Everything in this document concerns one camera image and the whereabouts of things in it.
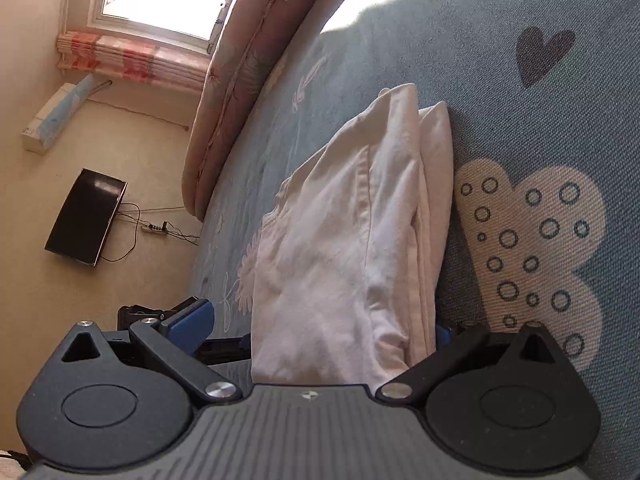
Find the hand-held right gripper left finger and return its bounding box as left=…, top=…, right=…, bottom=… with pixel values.
left=62, top=298, right=242, bottom=403

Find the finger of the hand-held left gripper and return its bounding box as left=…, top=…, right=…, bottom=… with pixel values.
left=118, top=307, right=166, bottom=331
left=195, top=335, right=252, bottom=366

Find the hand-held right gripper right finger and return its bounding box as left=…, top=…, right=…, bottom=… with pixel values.
left=376, top=322, right=557, bottom=403

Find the white shirt with hand print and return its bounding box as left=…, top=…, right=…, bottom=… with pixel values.
left=250, top=82, right=456, bottom=391

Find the black flat screen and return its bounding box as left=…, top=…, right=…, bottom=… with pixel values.
left=45, top=169, right=128, bottom=266

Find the white air conditioner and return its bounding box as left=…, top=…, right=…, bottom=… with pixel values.
left=22, top=74, right=96, bottom=155

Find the pink floral quilt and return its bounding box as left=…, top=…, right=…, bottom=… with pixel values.
left=182, top=0, right=361, bottom=221

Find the pink patterned curtain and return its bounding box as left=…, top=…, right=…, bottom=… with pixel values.
left=55, top=30, right=211, bottom=93

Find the black power cable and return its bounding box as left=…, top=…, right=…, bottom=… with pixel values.
left=100, top=202, right=202, bottom=263

